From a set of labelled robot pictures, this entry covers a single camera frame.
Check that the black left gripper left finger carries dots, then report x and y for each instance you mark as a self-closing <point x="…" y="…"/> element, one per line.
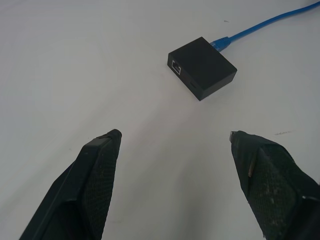
<point x="82" y="190"/>

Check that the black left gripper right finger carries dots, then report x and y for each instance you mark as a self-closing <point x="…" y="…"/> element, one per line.
<point x="275" y="190"/>

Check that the small black network box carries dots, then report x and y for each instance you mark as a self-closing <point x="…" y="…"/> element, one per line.
<point x="203" y="65"/>

